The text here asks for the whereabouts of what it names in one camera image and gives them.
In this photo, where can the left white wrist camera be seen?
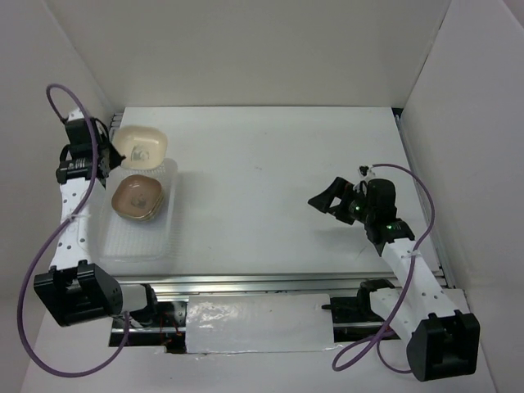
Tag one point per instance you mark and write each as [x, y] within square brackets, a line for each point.
[74, 115]

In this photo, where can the cream panda plate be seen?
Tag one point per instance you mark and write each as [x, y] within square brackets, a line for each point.
[143, 148]

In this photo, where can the white foil cover panel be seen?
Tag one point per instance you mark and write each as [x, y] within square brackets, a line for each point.
[258, 324]

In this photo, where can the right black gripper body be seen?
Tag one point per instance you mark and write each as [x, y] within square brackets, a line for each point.
[359, 205]

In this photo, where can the aluminium rail frame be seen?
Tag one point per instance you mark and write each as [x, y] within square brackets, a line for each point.
[241, 221]

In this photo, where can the white perforated plastic bin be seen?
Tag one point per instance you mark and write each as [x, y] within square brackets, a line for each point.
[124, 240]

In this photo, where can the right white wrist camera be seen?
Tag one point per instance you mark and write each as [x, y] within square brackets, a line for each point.
[366, 173]

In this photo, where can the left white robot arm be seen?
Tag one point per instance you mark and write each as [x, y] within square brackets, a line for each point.
[76, 289]

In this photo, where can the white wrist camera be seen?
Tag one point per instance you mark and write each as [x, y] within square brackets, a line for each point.
[74, 115]
[366, 173]

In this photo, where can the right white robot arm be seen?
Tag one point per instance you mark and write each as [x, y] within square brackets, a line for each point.
[440, 340]

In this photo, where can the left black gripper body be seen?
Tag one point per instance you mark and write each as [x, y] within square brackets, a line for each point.
[101, 147]

